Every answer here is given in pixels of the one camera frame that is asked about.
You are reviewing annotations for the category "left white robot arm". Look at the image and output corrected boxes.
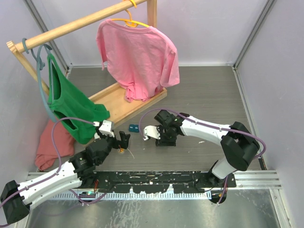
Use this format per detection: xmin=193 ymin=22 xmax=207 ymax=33
xmin=0 ymin=131 xmax=131 ymax=225

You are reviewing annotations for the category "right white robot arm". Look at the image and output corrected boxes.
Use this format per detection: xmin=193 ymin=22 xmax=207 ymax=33
xmin=144 ymin=110 xmax=260 ymax=187

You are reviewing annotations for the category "teal pill box pair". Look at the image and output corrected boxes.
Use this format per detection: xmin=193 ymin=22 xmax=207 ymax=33
xmin=128 ymin=124 xmax=140 ymax=133

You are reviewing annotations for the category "wooden clothes rack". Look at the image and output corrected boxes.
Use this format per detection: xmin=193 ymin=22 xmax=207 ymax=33
xmin=6 ymin=0 xmax=168 ymax=133

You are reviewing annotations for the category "green tank top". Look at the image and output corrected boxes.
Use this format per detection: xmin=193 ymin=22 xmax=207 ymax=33
xmin=47 ymin=54 xmax=110 ymax=144

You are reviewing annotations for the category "red folded cloth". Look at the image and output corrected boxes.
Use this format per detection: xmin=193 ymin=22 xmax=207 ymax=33
xmin=35 ymin=120 xmax=75 ymax=171

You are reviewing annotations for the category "pink t-shirt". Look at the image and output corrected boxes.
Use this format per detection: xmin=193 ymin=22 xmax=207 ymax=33
xmin=96 ymin=19 xmax=180 ymax=102

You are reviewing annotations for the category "grey-blue plastic hanger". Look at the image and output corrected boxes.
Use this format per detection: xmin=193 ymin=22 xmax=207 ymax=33
xmin=30 ymin=44 xmax=57 ymax=122

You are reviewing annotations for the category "yellow plastic hanger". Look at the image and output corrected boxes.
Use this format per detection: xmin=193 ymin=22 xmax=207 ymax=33
xmin=111 ymin=9 xmax=149 ymax=28

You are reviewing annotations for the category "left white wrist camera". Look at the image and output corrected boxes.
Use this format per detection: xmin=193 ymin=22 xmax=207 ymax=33
xmin=98 ymin=120 xmax=115 ymax=137

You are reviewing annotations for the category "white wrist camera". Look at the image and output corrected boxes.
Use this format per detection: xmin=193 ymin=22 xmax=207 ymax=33
xmin=98 ymin=120 xmax=115 ymax=137
xmin=143 ymin=125 xmax=161 ymax=141

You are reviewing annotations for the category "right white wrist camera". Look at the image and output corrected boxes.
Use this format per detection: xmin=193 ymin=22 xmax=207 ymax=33
xmin=143 ymin=125 xmax=161 ymax=141

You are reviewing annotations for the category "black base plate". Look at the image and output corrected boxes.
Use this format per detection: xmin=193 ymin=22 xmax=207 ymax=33
xmin=76 ymin=171 xmax=225 ymax=194

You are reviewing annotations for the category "white slotted cable duct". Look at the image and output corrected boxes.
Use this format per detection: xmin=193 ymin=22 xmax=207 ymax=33
xmin=51 ymin=190 xmax=211 ymax=201

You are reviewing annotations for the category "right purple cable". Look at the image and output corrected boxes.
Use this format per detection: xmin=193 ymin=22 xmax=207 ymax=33
xmin=138 ymin=108 xmax=267 ymax=159

